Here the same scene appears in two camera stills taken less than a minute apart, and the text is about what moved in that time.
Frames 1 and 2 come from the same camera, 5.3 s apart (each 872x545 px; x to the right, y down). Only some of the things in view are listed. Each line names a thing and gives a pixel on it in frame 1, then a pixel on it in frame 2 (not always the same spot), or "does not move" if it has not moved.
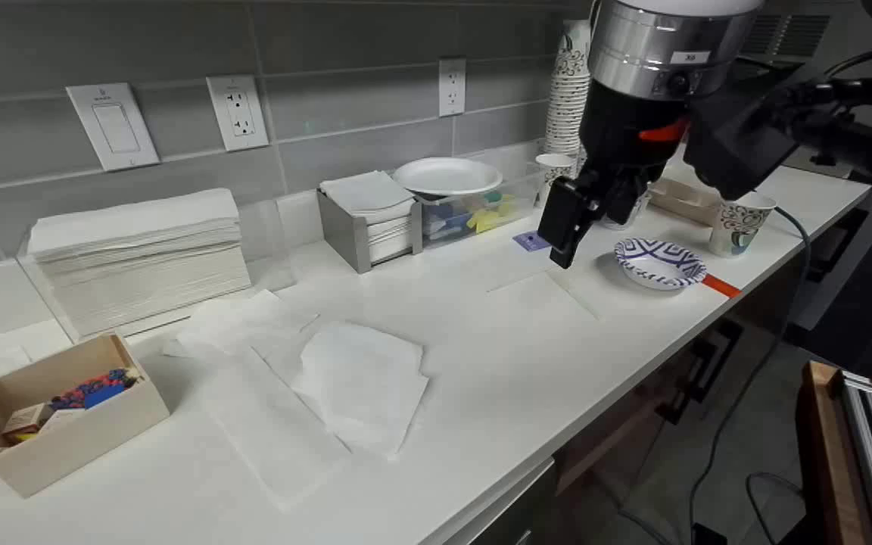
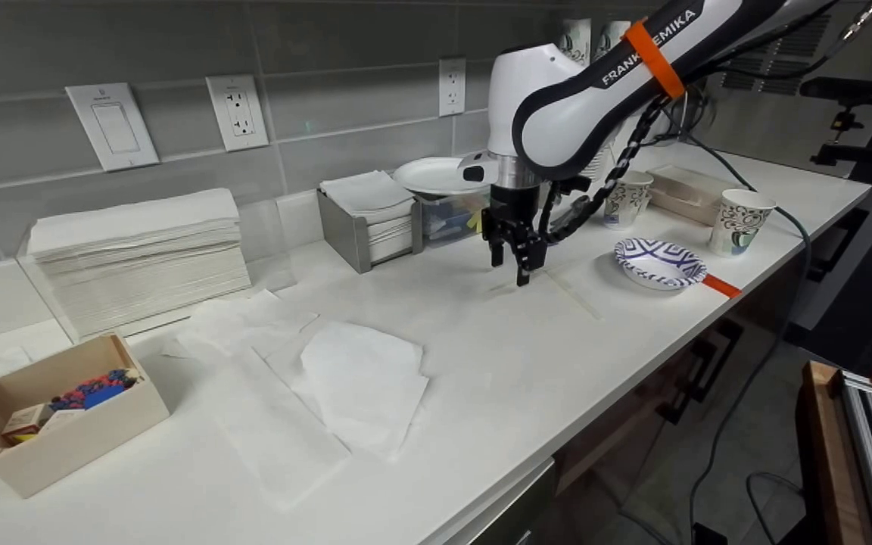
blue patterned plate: (658, 265) does not move
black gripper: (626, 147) to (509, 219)
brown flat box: (686, 202) does not move
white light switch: (114, 122) does not move
